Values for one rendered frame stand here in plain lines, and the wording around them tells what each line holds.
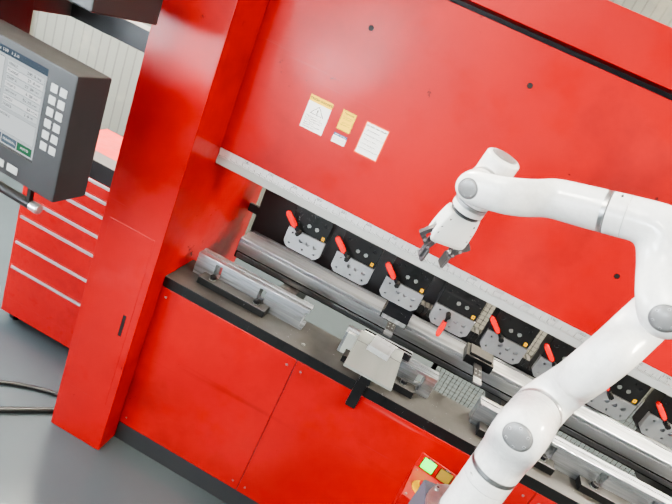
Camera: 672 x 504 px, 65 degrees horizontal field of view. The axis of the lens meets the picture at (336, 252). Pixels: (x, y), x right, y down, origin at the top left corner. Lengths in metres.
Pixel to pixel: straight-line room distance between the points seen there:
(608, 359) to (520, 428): 0.23
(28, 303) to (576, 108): 2.55
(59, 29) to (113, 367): 3.10
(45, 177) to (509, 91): 1.36
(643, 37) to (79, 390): 2.36
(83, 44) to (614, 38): 3.83
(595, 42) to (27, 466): 2.50
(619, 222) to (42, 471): 2.22
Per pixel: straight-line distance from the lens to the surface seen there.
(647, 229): 1.19
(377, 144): 1.81
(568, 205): 1.21
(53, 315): 2.95
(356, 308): 2.29
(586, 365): 1.25
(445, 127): 1.78
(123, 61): 4.59
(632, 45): 1.79
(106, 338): 2.28
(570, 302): 1.92
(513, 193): 1.18
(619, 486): 2.32
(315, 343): 2.07
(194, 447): 2.48
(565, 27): 1.76
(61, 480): 2.53
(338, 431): 2.14
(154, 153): 1.90
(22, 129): 1.68
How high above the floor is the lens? 1.98
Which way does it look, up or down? 23 degrees down
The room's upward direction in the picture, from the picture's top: 25 degrees clockwise
